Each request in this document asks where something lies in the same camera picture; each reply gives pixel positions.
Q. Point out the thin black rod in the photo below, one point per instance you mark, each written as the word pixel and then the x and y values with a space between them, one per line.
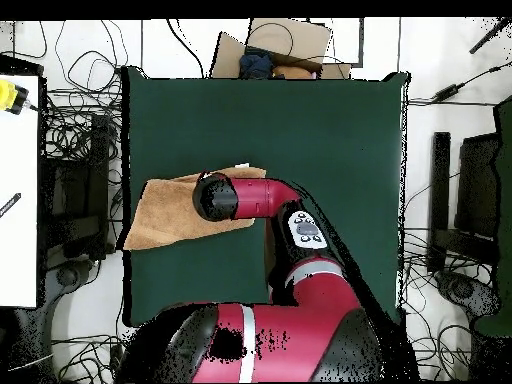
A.
pixel 490 35

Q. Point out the orange garment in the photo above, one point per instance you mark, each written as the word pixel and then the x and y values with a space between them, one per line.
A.
pixel 292 72

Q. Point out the white board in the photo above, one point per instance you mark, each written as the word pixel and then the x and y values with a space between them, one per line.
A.
pixel 18 248

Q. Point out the black upright bar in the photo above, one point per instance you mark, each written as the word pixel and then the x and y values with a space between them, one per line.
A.
pixel 439 192

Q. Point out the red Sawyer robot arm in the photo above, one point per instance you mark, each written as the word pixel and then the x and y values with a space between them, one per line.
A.
pixel 264 196

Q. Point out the brown cardboard box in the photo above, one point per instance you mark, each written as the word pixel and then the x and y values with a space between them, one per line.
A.
pixel 304 40

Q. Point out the yellow and black tool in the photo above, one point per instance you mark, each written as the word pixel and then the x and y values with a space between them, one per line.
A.
pixel 8 96

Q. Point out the dark grey stand base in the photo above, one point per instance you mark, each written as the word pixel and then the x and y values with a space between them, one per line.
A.
pixel 68 276
pixel 464 290

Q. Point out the dark blue garment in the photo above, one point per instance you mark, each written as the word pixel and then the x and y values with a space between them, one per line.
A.
pixel 256 64

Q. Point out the black power adapter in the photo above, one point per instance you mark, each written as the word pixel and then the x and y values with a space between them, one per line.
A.
pixel 448 92

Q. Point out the tan terry towel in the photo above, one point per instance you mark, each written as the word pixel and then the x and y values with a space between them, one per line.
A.
pixel 168 216

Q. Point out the black marker pen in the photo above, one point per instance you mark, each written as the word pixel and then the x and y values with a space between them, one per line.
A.
pixel 10 204

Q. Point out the dark green table cloth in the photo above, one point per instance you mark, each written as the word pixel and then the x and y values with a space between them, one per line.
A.
pixel 240 120

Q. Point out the black monitor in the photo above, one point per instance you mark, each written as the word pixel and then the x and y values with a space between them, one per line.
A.
pixel 478 184

